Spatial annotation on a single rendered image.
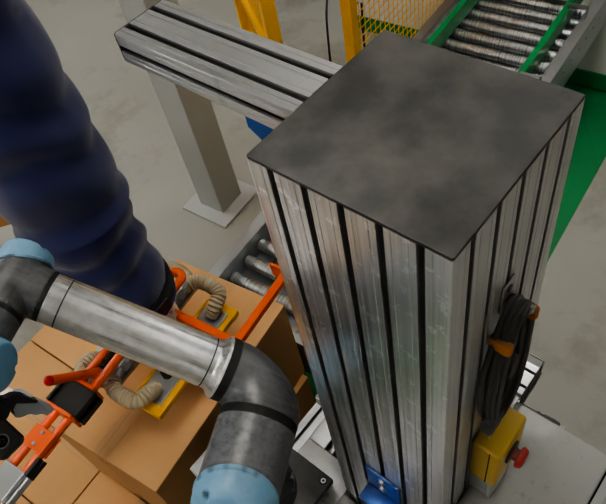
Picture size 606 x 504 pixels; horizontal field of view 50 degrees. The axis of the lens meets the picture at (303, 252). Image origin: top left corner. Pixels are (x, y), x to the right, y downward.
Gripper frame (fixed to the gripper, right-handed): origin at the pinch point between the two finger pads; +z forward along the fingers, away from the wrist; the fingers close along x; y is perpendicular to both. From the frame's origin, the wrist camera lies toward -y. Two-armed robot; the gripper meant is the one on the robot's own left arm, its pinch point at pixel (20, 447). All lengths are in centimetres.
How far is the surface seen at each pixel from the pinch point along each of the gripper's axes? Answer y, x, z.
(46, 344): 100, -22, 98
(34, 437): 23.8, -0.7, 32.1
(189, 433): 9, -25, 58
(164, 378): 17, -30, 44
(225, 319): 17, -52, 45
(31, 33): 20, -43, -46
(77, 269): 21.0, -28.9, -0.7
